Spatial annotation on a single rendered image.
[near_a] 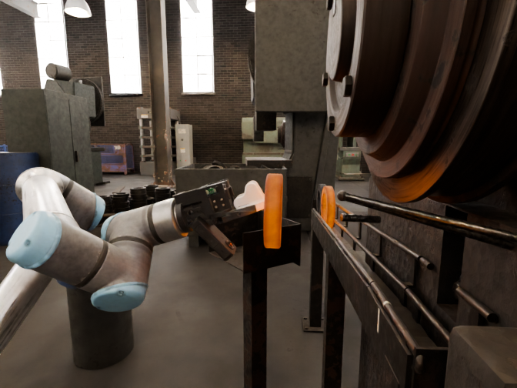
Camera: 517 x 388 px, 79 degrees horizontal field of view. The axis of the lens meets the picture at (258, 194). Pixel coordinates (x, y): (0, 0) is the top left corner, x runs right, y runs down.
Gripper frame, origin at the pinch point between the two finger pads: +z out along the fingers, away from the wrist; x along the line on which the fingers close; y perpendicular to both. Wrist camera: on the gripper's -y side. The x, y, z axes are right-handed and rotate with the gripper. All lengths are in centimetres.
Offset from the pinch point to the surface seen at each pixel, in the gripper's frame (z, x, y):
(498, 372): 15.9, -43.3, -9.1
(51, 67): -433, 621, 304
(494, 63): 22.6, -38.2, 12.8
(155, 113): -248, 633, 147
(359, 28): 16.1, -29.2, 20.6
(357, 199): 12.0, -26.7, 2.3
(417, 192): 19.2, -26.3, 1.1
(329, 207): 17, 64, -20
